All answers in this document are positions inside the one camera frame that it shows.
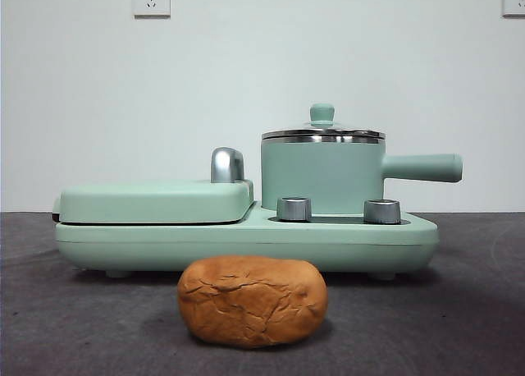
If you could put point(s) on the glass lid with green knob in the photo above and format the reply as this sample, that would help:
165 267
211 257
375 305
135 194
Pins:
322 113

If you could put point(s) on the brown potato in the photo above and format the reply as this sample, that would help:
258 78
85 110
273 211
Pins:
252 302

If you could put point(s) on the silver control knob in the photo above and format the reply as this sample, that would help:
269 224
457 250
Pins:
294 208
382 211

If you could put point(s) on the mint green breakfast machine base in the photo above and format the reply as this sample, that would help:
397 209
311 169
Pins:
246 244

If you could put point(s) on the mint green hinged grill cover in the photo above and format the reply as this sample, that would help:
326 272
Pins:
147 201

